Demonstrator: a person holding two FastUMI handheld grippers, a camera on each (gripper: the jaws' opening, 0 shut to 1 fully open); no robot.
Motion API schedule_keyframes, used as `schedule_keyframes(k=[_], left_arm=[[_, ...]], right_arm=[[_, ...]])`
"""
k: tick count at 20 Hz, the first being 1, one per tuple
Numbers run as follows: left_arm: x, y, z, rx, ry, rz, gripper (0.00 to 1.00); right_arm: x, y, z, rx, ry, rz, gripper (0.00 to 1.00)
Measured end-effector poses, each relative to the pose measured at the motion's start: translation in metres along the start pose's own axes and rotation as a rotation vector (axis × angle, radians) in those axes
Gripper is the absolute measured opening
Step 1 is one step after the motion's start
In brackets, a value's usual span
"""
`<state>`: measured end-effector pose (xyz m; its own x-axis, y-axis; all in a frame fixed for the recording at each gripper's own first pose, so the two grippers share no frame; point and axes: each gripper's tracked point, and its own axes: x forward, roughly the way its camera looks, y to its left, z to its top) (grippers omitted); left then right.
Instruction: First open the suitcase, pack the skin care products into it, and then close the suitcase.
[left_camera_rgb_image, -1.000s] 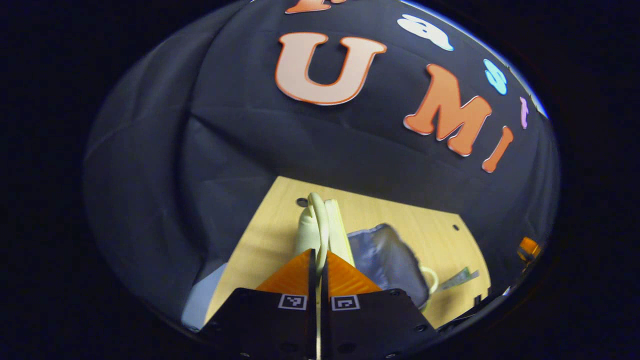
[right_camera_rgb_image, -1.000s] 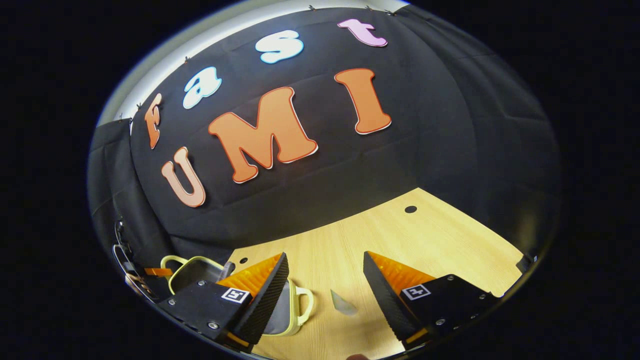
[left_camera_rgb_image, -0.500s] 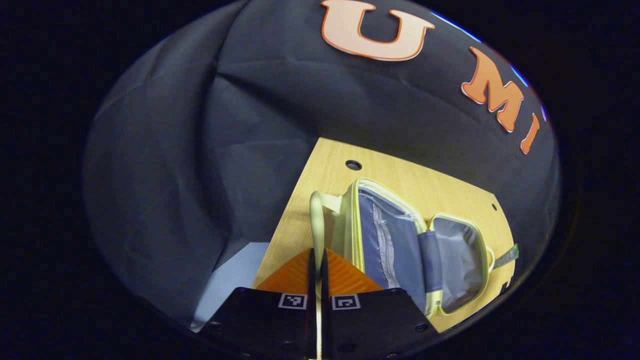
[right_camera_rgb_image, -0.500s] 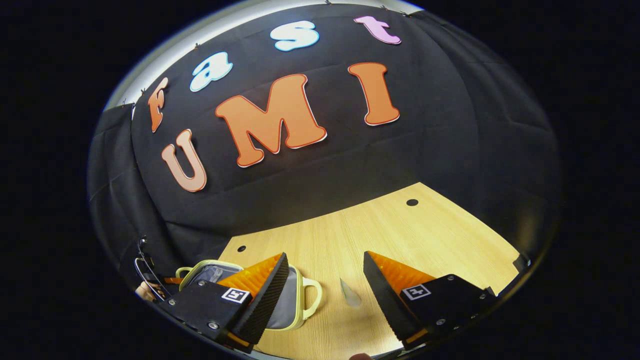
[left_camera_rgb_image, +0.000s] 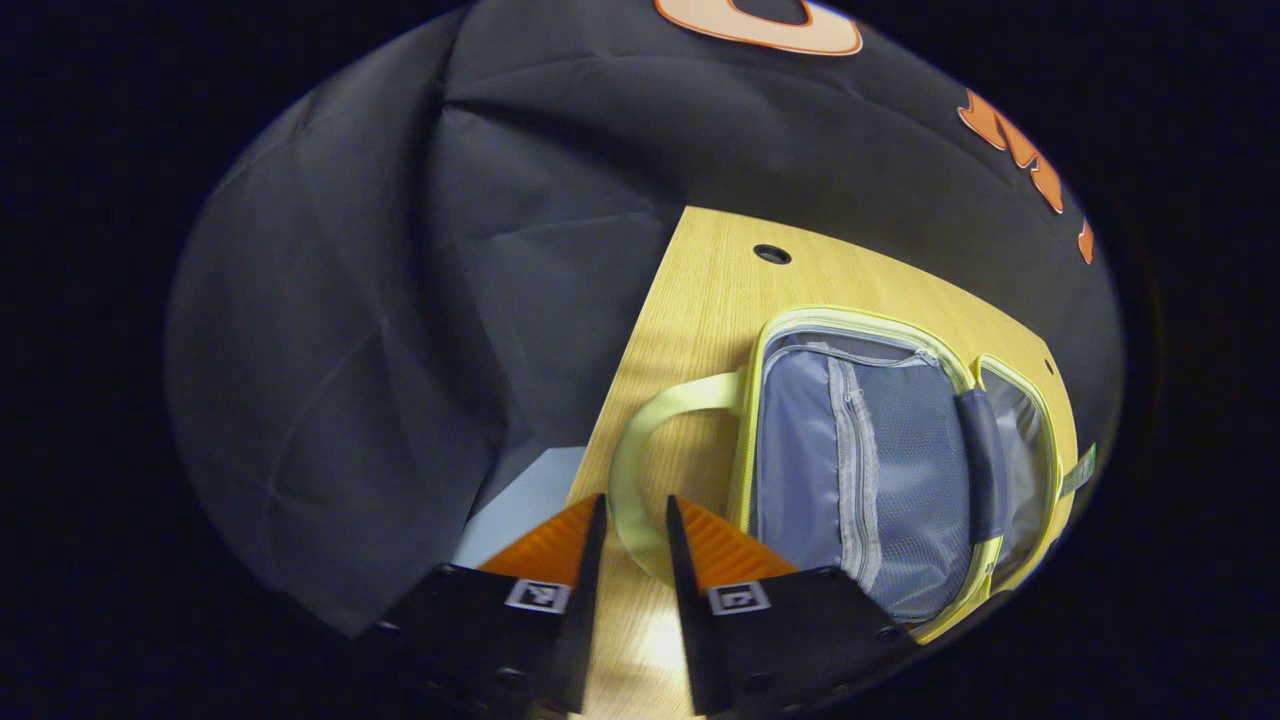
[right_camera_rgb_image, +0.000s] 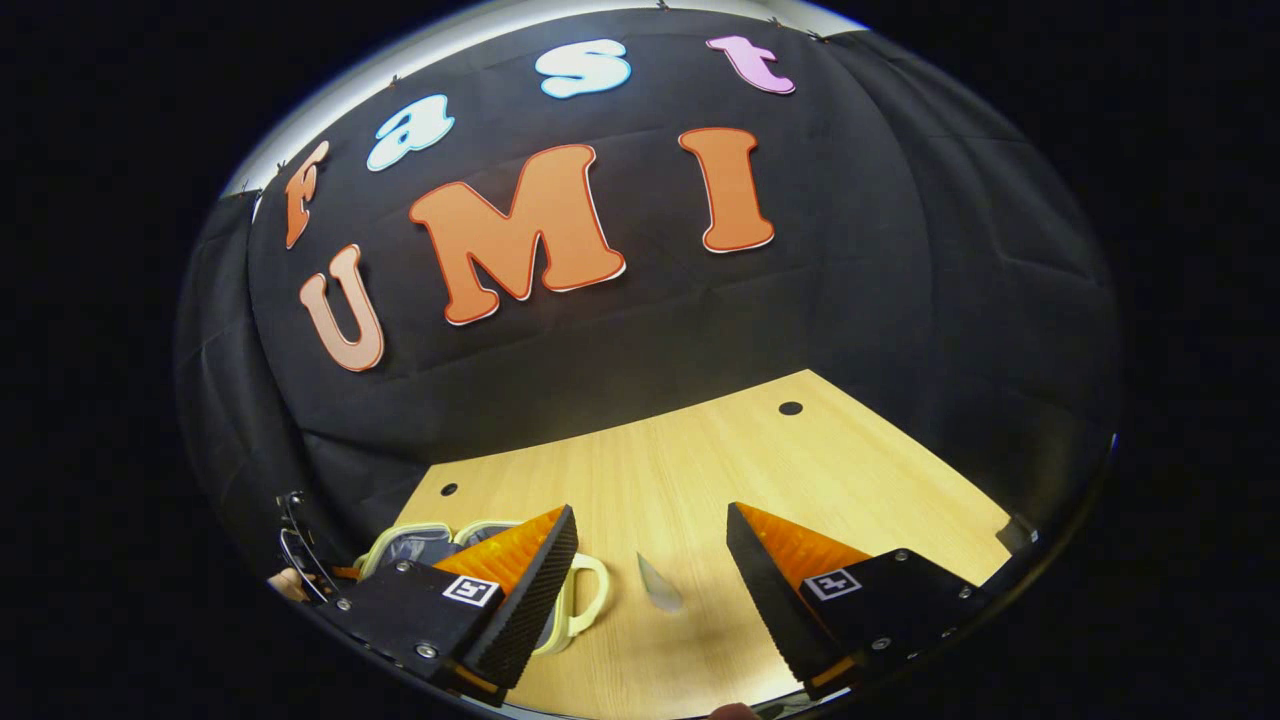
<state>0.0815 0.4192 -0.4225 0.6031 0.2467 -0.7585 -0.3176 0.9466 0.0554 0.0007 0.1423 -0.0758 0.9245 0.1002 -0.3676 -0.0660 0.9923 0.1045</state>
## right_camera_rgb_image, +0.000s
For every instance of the white sample sachet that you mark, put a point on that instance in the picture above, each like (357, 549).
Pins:
(660, 587)

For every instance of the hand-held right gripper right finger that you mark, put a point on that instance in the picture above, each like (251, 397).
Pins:
(765, 600)

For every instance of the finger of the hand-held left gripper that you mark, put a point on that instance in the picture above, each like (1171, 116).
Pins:
(347, 574)

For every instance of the dark table edge clamp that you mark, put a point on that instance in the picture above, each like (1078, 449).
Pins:
(1018, 533)

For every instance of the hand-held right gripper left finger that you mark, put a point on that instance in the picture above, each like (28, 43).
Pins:
(530, 600)

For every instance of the pale yellow small suitcase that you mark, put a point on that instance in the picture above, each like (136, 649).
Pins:
(420, 545)

